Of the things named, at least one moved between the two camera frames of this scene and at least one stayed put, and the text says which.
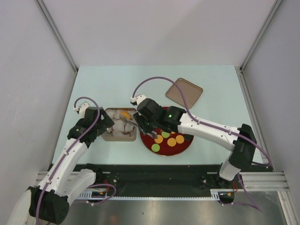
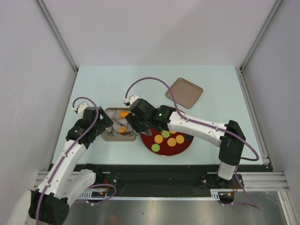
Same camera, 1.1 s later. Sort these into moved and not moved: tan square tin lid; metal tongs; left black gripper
Moved: metal tongs
Not moved: left black gripper; tan square tin lid
